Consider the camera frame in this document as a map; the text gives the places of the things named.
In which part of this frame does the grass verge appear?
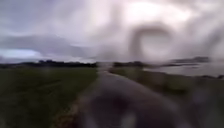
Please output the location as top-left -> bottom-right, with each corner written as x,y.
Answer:
108,65 -> 224,128

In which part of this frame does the dark wet asphalt path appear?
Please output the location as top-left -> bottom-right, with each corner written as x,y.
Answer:
68,69 -> 191,128

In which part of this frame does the distant dark hill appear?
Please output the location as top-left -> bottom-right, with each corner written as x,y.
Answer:
169,56 -> 211,65

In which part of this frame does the pale sandy path edge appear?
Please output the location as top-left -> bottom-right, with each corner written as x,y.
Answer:
51,96 -> 83,128

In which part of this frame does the distant row of trees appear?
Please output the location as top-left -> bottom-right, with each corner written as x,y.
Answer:
0,59 -> 148,69

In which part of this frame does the grass field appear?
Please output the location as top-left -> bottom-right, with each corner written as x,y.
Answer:
0,65 -> 100,128

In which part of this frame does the pale water surface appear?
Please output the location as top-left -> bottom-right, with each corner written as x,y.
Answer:
143,61 -> 224,78

